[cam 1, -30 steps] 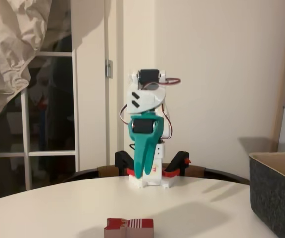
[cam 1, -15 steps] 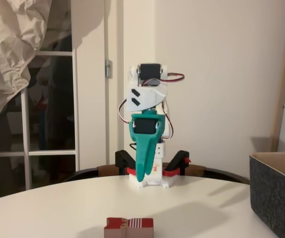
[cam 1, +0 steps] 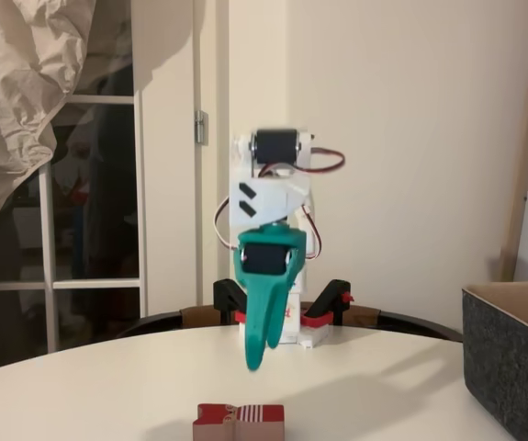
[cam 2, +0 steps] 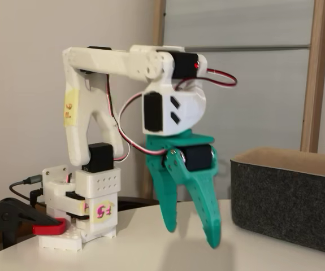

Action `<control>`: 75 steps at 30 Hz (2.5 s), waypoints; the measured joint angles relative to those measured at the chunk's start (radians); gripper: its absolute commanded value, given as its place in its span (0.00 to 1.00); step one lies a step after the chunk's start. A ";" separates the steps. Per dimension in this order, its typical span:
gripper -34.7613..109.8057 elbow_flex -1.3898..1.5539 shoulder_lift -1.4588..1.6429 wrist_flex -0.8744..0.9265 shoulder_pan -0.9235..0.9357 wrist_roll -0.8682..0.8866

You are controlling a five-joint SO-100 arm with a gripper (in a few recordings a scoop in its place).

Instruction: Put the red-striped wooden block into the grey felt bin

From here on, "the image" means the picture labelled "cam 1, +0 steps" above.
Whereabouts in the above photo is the red striped wooden block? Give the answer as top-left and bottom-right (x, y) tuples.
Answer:
(193, 402), (286, 441)

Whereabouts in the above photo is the dark grey felt box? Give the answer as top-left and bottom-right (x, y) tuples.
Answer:
(461, 281), (528, 441)

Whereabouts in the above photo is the black clamp with red pad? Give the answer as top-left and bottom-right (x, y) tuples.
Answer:
(212, 277), (249, 328)

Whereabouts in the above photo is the black clamp with red knob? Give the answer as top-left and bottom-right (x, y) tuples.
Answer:
(299, 277), (354, 330)

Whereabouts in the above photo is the dark wooden chair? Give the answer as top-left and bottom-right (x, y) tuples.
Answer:
(116, 300), (465, 342)

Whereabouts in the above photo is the metal door hinge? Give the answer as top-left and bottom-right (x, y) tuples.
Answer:
(193, 108), (209, 146)

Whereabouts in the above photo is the white glazed door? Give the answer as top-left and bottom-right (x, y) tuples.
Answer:
(0, 0), (149, 355)

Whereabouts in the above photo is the beige crumpled curtain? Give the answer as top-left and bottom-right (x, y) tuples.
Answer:
(0, 0), (134, 376)

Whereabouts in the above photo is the red white servo wire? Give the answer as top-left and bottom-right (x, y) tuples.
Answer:
(212, 196), (242, 252)

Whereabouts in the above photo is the wooden frame with frosted panel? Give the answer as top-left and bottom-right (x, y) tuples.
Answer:
(497, 0), (528, 284)

